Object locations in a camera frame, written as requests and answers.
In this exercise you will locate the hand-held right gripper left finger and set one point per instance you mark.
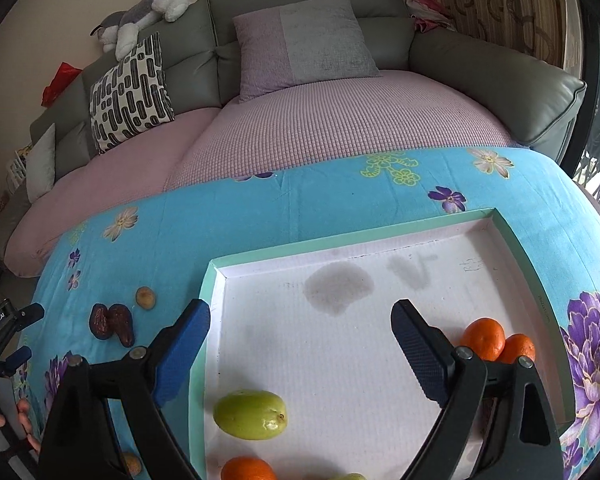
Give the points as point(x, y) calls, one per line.
point(180, 355)

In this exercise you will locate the green jujube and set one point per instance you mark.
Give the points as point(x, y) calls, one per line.
point(347, 477)
point(250, 415)

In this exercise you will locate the lilac and grey pillow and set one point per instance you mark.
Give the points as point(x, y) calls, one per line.
point(305, 45)

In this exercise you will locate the blue floral blanket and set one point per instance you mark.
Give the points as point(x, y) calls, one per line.
point(330, 200)

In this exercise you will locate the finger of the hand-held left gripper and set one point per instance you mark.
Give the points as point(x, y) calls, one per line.
point(17, 357)
point(30, 314)

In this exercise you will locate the brown longan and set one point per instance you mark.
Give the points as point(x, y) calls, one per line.
point(131, 462)
point(145, 298)

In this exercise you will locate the brown patterned curtain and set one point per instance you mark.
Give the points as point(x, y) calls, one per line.
point(505, 5)

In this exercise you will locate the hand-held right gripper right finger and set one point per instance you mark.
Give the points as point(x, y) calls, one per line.
point(420, 355)

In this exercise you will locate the red plastic bag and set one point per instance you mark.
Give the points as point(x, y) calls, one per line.
point(60, 82)

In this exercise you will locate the dried red date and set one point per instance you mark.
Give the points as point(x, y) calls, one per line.
point(121, 325)
point(98, 322)

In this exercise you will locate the grey sofa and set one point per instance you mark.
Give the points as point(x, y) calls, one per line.
point(480, 65)

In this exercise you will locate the orange tangerine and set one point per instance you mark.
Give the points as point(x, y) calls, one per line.
point(519, 347)
point(247, 469)
point(482, 338)

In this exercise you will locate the pink floral cloth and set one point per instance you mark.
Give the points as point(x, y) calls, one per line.
point(425, 2)

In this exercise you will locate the small grey pillow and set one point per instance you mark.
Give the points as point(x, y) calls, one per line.
point(41, 160)

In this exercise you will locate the person's left hand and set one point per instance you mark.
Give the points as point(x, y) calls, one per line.
point(25, 415)

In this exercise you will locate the grey and white plush dog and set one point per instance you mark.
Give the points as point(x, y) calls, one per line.
point(150, 5)

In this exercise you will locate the black and white patterned pillow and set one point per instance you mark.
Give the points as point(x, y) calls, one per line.
point(130, 95)

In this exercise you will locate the pink sofa cover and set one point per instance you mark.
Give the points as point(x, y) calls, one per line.
point(105, 180)
point(340, 125)

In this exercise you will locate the teal cardboard box tray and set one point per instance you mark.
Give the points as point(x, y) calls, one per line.
point(355, 360)

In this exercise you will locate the white rack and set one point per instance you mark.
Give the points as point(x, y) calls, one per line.
point(17, 170)

